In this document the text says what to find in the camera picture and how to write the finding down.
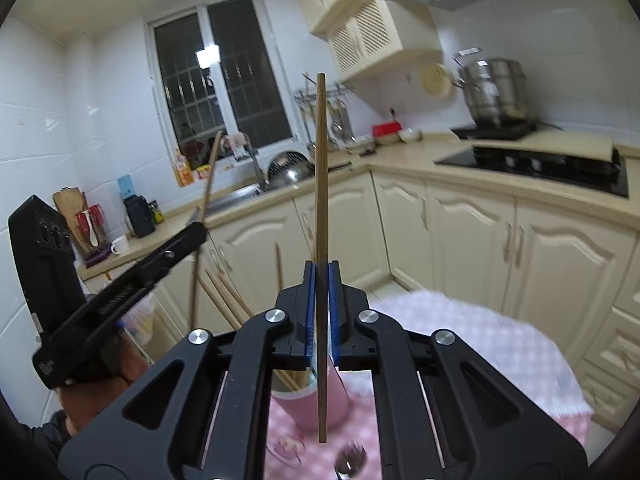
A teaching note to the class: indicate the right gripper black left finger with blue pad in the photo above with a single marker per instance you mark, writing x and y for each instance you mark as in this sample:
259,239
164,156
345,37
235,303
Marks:
202,411

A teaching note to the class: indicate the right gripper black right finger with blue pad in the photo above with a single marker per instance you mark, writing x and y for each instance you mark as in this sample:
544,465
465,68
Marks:
442,411

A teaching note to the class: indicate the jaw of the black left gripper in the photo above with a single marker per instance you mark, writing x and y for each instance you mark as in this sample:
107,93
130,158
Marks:
158,264

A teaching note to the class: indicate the steel fork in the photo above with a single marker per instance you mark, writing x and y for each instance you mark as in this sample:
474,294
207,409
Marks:
350,461

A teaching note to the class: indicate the wooden chopstick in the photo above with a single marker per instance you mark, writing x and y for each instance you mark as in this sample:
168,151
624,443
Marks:
225,311
279,266
193,292
321,257
232,298

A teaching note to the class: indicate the kitchen faucet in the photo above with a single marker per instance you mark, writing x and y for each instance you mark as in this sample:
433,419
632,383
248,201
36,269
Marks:
252,154

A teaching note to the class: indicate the cream lower kitchen cabinets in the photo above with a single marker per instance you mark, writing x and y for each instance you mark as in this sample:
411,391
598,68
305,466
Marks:
564,260

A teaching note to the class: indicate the dark kitchen window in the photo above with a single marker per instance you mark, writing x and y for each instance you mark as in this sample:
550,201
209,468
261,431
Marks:
217,69

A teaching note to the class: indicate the person's left hand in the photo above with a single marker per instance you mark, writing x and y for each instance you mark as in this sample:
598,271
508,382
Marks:
82,403

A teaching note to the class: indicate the white mug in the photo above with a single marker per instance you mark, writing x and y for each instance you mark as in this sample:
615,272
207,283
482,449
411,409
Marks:
120,246

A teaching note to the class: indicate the white plastic bag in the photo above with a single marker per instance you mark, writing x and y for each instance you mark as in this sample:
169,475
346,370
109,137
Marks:
138,322

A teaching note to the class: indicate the black kettle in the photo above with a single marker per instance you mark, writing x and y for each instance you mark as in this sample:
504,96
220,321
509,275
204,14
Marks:
139,216

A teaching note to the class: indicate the red utensil holder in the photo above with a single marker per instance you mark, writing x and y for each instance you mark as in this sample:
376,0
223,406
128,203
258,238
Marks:
93,227

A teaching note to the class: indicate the wooden chopstick in cup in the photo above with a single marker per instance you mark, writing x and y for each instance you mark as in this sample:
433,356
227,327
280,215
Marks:
225,311
232,298
279,266

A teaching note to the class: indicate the pink paper cup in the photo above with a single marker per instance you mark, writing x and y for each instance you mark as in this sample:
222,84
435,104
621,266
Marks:
302,405

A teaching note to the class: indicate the pink checkered tablecloth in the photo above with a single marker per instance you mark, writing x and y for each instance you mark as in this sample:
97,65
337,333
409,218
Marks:
292,453

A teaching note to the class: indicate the white checkered towel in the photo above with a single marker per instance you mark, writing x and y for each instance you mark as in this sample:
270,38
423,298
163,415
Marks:
524,355

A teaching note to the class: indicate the orange snack packet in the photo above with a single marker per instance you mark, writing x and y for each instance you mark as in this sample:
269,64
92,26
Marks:
183,169

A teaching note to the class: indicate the wooden cutting board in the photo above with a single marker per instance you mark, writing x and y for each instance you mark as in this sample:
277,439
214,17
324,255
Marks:
70,202

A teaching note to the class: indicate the steel bowl by sink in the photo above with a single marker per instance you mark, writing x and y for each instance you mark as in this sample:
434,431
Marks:
288,168

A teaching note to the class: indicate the hanging utensil rack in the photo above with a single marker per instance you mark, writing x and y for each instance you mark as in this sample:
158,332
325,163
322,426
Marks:
339,128

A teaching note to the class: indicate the red box on counter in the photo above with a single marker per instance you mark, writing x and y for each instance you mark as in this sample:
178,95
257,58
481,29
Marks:
385,129

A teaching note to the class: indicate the white small bowl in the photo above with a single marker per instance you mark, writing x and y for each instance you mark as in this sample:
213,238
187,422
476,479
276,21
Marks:
410,135

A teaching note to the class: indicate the black gas stove top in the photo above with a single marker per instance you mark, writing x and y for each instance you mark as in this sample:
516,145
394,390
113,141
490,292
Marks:
606,176

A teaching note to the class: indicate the black induction cooker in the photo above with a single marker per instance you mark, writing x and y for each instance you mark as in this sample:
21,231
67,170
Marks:
511,131

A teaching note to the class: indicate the cream upper cabinet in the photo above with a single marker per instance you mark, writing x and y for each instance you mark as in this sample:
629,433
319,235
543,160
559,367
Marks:
368,38

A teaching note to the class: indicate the steel stock pot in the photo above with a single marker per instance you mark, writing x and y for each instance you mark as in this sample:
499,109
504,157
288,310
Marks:
494,90

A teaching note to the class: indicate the round woven trivet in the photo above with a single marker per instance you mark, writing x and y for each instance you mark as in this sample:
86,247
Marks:
436,80

